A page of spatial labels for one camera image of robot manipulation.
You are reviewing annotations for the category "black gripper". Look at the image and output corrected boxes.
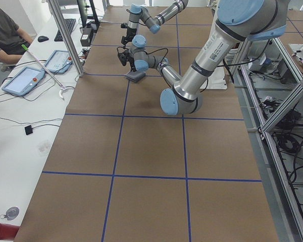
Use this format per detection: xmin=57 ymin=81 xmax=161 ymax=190
xmin=128 ymin=54 xmax=136 ymax=72
xmin=121 ymin=27 xmax=137 ymax=45

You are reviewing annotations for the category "pink and grey towel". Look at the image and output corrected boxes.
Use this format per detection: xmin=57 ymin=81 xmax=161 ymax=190
xmin=125 ymin=71 xmax=146 ymax=83

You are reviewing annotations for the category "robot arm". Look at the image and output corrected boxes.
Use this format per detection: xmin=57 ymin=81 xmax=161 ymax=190
xmin=121 ymin=1 xmax=289 ymax=115
xmin=121 ymin=0 xmax=188 ymax=46

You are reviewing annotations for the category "monitor stand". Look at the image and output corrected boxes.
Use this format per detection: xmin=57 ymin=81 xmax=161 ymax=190
xmin=77 ymin=0 xmax=100 ymax=33

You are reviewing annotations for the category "black power box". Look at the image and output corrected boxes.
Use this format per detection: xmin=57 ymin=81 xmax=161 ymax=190
xmin=80 ymin=28 xmax=93 ymax=47

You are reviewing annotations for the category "black keyboard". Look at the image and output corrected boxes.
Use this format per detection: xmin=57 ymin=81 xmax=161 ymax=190
xmin=54 ymin=18 xmax=77 ymax=42

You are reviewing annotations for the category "far teach pendant tablet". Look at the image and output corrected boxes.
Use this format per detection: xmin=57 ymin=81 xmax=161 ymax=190
xmin=45 ymin=50 xmax=72 ymax=74

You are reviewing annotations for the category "teach pendant tablet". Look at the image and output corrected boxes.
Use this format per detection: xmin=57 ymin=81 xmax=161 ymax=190
xmin=45 ymin=50 xmax=72 ymax=74
xmin=2 ymin=67 xmax=45 ymax=96

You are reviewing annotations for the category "metal reacher stick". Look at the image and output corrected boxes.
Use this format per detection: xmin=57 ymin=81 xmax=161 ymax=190
xmin=21 ymin=44 xmax=74 ymax=100

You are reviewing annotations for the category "black computer mouse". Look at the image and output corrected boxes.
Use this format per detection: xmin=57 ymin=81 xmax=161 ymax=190
xmin=37 ymin=36 xmax=49 ymax=42

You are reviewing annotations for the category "blue tape line lengthwise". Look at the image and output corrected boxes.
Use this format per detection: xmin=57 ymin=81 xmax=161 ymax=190
xmin=101 ymin=81 xmax=130 ymax=242

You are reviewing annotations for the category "near teach pendant tablet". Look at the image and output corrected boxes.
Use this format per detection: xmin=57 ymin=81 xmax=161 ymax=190
xmin=2 ymin=67 xmax=45 ymax=96

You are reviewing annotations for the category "small black square device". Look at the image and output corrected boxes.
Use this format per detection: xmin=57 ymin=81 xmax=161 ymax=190
xmin=24 ymin=125 xmax=33 ymax=136

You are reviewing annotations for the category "seated person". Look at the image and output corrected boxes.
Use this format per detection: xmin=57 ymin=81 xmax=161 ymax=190
xmin=0 ymin=8 xmax=33 ymax=65

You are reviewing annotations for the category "round metal disc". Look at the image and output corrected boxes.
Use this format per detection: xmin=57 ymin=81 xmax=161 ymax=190
xmin=0 ymin=206 xmax=20 ymax=221

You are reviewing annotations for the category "red cylinder object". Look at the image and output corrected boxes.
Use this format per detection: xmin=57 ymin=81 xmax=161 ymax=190
xmin=0 ymin=223 xmax=20 ymax=241

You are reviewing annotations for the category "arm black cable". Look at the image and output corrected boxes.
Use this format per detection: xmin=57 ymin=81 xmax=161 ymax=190
xmin=117 ymin=46 xmax=210 ymax=93

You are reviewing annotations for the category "aluminium frame post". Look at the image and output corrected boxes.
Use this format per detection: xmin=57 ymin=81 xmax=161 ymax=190
xmin=47 ymin=0 xmax=84 ymax=77

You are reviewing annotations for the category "aluminium truss frame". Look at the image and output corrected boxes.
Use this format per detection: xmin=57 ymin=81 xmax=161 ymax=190
xmin=230 ymin=33 xmax=303 ymax=241

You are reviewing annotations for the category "floor cable bundle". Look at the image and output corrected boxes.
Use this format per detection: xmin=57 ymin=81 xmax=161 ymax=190
xmin=257 ymin=95 xmax=303 ymax=192

